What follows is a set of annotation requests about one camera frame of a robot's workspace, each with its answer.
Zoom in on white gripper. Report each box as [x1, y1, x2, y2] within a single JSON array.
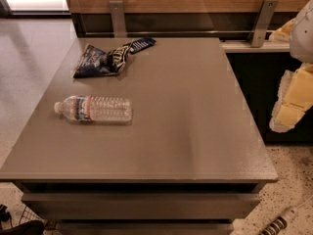
[[269, 0, 313, 133]]

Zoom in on clear plastic water bottle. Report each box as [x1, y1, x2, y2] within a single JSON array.
[[54, 96, 133, 123]]

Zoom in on grey drawer cabinet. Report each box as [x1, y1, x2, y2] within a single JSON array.
[[1, 38, 278, 235]]

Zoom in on dark blue snack wrapper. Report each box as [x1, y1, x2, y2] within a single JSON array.
[[127, 36, 156, 55]]

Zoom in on white power strip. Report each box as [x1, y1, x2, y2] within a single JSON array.
[[258, 195, 313, 235]]

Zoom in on blue chip bag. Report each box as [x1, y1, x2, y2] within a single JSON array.
[[71, 44, 130, 78]]

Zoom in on black object bottom left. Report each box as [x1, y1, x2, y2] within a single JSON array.
[[0, 205, 44, 235]]

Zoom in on right metal bracket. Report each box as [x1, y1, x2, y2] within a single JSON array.
[[250, 0, 279, 48]]

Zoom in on metal bracket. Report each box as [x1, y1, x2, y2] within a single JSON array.
[[110, 0, 127, 38], [250, 0, 279, 48]]

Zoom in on left metal bracket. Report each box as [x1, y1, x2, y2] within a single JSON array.
[[110, 0, 127, 38]]

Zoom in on wire basket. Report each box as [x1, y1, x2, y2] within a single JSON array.
[[19, 206, 42, 224]]

